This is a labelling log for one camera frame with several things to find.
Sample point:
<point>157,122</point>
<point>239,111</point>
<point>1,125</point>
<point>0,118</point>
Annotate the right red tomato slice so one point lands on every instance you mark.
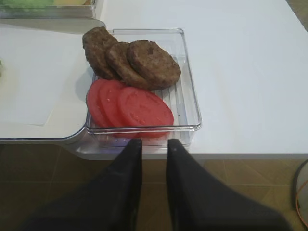
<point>141,108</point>

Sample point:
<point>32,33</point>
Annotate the round base with orange cable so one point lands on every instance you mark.
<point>299,192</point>

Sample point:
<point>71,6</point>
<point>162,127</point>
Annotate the white paper sheet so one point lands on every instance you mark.
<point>34,66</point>

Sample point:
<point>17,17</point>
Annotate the red tomato slice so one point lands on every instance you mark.
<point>108,97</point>
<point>94,104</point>
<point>141,108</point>

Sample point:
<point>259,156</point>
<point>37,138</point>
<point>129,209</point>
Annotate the clear lettuce cheese container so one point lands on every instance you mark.
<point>54,11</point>

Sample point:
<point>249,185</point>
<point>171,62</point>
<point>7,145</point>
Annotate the clear patty tomato container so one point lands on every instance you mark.
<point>103,144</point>

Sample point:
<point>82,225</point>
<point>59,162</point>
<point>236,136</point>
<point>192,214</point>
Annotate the left brown meat patty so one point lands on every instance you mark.
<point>95,43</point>

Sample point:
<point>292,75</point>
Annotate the yellow cheese slices in container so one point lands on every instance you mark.
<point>72,2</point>

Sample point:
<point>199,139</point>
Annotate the green lettuce leaves in container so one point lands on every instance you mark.
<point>25,4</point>

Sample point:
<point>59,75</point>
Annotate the brown meat patty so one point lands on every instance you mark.
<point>153,63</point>
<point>116,57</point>
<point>95,43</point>

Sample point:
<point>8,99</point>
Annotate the middle red tomato slice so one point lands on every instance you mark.
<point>108,97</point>

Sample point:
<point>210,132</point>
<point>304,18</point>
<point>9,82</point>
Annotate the middle brown meat patty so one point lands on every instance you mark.
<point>116,57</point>

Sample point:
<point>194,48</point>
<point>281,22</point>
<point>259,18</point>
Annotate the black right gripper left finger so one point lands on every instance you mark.
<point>109,202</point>

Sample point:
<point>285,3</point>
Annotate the right brown meat patty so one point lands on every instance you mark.
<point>153,63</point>

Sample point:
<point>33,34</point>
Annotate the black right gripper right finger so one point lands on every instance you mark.
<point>200,202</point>

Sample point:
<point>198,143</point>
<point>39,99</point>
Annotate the left red tomato slice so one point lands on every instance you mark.
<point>94,104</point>

